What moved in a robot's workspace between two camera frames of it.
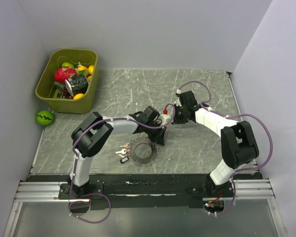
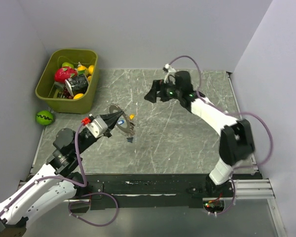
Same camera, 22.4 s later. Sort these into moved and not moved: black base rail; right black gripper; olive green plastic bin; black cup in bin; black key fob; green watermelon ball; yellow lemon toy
Moved: right black gripper; black key fob
Not moved: green watermelon ball; olive green plastic bin; black cup in bin; black base rail; yellow lemon toy
